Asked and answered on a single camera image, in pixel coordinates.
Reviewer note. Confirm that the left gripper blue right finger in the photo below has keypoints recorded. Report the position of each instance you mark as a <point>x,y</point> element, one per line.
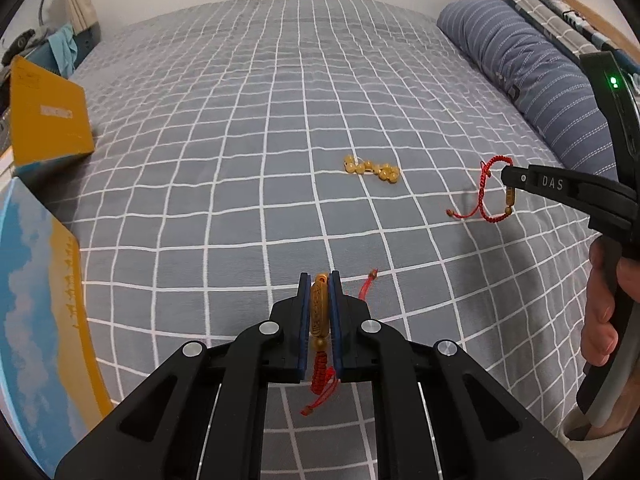
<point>336,299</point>

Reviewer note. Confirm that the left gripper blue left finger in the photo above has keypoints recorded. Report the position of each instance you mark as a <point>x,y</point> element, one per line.
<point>303,304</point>

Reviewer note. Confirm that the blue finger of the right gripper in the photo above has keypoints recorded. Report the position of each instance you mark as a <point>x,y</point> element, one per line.
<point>514,177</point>

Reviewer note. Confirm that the white blue cardboard jewelry box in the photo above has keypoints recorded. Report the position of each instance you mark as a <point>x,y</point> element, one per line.
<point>52,389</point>

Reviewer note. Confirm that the person's right hand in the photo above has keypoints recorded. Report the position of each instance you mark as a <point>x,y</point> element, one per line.
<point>599,336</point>

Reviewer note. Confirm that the blue striped pillow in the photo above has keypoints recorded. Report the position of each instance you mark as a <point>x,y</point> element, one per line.
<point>548,89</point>

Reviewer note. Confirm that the grey checked bed sheet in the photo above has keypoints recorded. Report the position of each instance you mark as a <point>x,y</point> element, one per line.
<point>242,143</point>

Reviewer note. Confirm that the grey checked folded quilt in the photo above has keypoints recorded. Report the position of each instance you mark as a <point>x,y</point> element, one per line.
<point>573,34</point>

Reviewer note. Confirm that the wooden headboard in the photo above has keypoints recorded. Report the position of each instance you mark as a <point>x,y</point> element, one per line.
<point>611,23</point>

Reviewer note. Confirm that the teal cloth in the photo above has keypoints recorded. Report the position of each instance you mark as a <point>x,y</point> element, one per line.
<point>64,49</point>

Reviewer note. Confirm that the teal storage box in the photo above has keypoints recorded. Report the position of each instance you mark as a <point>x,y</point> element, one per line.
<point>86,41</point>

